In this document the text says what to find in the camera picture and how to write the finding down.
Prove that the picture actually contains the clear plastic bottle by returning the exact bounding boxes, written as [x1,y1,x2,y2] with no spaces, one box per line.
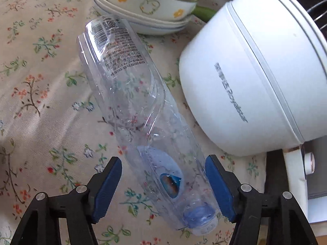
[77,15,219,236]

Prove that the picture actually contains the floral tablecloth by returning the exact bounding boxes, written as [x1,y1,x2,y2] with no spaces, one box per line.
[1,0,266,244]

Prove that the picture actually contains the white electric cooking pot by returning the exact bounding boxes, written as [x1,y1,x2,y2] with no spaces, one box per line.
[179,0,326,212]

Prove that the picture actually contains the cream flower bowl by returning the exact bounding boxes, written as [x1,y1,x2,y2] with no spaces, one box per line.
[106,0,198,22]

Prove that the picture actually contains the black wire rack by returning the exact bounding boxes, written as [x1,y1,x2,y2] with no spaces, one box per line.
[307,0,327,37]

